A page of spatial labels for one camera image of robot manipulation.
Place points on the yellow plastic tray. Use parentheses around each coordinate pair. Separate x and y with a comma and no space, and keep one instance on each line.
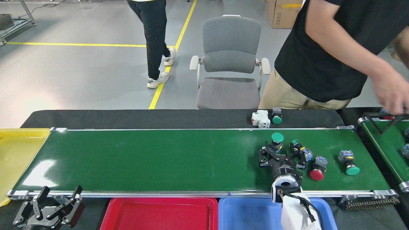
(16,159)

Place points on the metal frame cart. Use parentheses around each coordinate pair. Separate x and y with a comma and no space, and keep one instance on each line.
(27,12)

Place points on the brown cardboard box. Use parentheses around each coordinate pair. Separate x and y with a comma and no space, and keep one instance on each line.
(284,14)

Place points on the tan plant pot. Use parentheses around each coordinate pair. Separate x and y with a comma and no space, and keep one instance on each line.
(397,56)

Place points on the black case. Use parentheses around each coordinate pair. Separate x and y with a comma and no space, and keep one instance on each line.
(6,21)

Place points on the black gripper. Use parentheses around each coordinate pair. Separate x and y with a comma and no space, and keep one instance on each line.
(41,226)
(285,169)

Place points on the long green conveyor belt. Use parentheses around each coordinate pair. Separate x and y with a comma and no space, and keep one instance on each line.
(159,159)

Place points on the short green conveyor belt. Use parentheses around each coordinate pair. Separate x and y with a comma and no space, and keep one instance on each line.
(391,150)

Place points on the red plastic tray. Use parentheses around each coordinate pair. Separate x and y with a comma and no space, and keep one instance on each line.
(159,215)

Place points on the person's right hand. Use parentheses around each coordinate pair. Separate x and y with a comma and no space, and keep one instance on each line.
(393,92)

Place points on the black guide frame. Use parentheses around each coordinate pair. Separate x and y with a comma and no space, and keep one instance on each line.
(385,129)

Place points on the green mushroom push button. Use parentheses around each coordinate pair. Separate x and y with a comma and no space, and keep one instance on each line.
(277,137)
(352,170)
(276,120)
(309,154)

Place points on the white circuit breaker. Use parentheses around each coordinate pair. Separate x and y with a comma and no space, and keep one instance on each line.
(260,118)

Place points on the grey office chair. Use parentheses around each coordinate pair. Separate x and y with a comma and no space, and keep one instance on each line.
(231,38)

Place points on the person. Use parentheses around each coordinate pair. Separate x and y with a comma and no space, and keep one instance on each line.
(153,32)
(313,73)

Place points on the blue plastic tray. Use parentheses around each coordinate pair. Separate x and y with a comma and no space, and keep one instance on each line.
(246,215)

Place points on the person's right forearm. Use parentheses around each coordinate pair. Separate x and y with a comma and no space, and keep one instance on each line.
(351,57)

